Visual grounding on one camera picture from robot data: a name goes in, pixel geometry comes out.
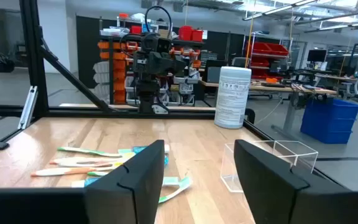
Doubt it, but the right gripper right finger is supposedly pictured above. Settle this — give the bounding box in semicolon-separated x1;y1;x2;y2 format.
234;139;358;224

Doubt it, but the black aluminium table frame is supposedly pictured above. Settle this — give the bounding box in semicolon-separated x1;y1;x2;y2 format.
0;0;349;189

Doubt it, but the yellow hanging cable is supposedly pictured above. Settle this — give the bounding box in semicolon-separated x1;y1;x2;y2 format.
244;17;255;68

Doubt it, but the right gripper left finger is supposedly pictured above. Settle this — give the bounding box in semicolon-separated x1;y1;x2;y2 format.
0;139;166;224

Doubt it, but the red storage box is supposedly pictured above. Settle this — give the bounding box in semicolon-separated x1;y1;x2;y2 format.
191;29;204;43
178;25;194;41

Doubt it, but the green white toothbrush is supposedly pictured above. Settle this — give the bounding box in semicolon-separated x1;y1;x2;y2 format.
57;146;122;158
158;176;194;205
86;170;110;177

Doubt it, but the white wipes canister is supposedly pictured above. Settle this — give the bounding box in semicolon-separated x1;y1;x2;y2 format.
213;65;252;130

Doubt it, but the shelf rack with orange bins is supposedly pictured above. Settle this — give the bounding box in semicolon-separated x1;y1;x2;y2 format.
93;12;205;106

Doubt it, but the black computer monitor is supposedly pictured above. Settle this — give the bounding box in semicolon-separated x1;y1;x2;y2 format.
306;49;328;63

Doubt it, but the silver aluminium bracket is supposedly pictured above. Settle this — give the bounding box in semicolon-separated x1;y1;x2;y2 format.
17;86;39;130

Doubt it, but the clear acrylic organizer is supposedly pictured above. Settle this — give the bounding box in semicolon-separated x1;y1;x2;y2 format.
219;139;319;194

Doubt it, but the orange white toothbrush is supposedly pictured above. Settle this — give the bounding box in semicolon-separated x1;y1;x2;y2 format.
49;156;121;169
30;166;115;178

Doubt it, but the blue storage bin stack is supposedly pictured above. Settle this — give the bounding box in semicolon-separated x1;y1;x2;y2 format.
300;98;358;146

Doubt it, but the blue mouthwash bottle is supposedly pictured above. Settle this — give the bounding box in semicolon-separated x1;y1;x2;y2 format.
131;144;170;166

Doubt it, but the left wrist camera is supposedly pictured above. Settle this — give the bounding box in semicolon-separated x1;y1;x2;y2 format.
156;37;172;54

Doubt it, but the wooden workbench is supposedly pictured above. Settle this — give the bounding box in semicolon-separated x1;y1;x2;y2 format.
200;79;337;133

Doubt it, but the shelf with red bins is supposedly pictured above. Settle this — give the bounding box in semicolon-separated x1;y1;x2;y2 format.
246;32;290;82

